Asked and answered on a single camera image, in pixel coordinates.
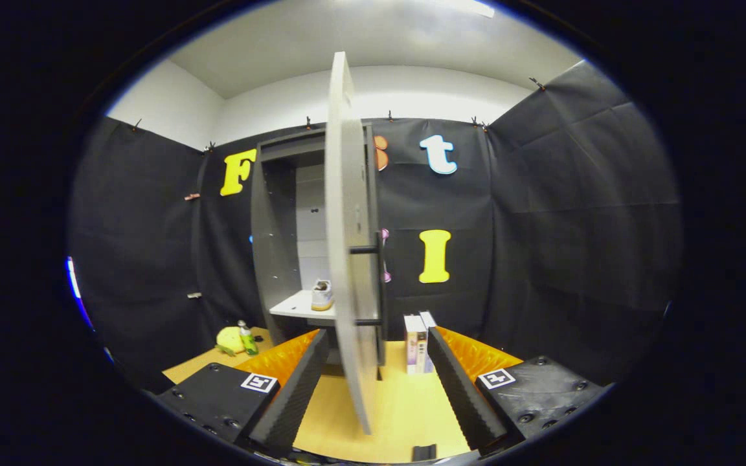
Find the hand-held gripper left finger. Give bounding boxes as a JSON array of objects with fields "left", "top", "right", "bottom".
[{"left": 156, "top": 328, "right": 330, "bottom": 454}]

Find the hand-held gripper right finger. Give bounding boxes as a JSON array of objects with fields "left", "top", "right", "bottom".
[{"left": 426, "top": 326, "right": 607, "bottom": 454}]

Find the white shoe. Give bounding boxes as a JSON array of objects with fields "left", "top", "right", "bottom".
[{"left": 311, "top": 280, "right": 335, "bottom": 312}]

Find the dark grey shoe cabinet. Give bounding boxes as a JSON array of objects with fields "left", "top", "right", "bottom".
[{"left": 250, "top": 123, "right": 388, "bottom": 383}]

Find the white spine book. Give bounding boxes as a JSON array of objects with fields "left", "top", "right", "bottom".
[{"left": 415, "top": 315, "right": 430, "bottom": 374}]

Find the green label bottle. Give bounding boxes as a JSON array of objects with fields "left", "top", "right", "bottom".
[{"left": 238, "top": 320, "right": 259, "bottom": 356}]

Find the yellow pineapple plush toy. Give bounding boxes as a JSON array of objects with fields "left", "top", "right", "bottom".
[{"left": 216, "top": 326, "right": 247, "bottom": 357}]

